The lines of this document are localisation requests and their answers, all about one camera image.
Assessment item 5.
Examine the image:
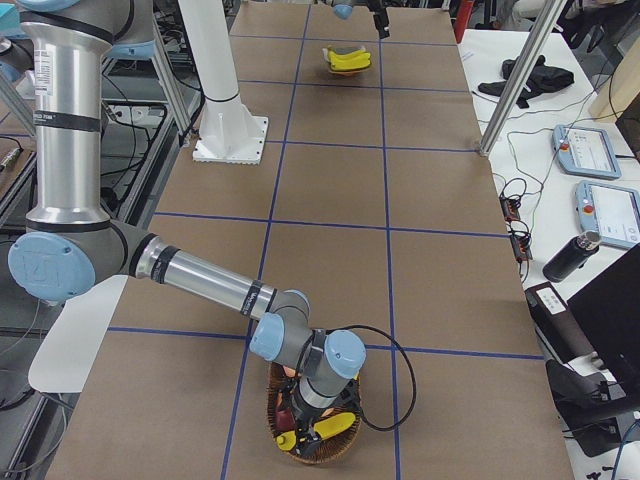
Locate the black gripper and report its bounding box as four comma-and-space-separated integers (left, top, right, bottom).
292, 406, 328, 450
365, 0, 390, 39

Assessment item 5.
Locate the yellow banana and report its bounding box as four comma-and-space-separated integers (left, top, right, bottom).
275, 412, 357, 451
323, 46, 367, 63
328, 50, 371, 72
329, 58, 372, 75

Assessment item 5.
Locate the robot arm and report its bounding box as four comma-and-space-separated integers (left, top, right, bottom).
321, 0, 390, 39
8, 1, 366, 464

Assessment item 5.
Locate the fruit basket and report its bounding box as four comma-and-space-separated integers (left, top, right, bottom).
267, 363, 361, 465

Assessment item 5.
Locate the grey square plate orange rim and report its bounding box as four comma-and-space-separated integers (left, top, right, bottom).
322, 46, 372, 76

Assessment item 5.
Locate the red yellow mango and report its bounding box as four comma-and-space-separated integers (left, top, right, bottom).
274, 393, 296, 433

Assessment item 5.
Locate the red apple upper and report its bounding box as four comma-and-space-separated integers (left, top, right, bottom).
282, 366, 299, 378

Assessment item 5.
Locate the black cloth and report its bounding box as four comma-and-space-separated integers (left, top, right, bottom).
478, 55, 574, 109

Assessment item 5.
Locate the teach pendant far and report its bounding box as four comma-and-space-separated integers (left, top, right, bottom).
552, 124, 622, 180

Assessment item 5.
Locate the teach pendant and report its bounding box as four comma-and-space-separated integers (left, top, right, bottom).
575, 181, 639, 250
552, 124, 622, 180

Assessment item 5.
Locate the white chair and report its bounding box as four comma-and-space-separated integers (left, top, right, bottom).
28, 275, 127, 393

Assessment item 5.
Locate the black box white label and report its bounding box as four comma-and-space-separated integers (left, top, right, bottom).
525, 282, 595, 363

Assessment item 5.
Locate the teach pendant near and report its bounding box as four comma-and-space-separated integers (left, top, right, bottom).
575, 181, 639, 250

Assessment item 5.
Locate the black bottle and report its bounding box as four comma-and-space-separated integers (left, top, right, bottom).
542, 230, 601, 282

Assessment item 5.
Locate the black monitor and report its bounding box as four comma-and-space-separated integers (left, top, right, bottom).
568, 246, 639, 392

